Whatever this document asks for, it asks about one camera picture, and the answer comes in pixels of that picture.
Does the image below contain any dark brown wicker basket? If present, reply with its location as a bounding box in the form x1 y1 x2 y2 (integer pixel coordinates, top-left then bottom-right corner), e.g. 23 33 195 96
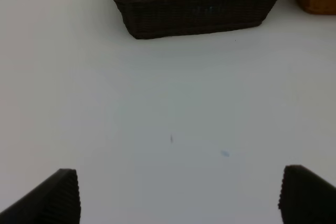
114 0 277 39

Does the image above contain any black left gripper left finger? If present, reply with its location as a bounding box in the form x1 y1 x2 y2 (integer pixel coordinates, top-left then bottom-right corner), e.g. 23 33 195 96
1 169 81 224

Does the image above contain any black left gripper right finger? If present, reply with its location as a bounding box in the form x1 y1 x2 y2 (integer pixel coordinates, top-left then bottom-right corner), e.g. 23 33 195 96
278 165 335 224

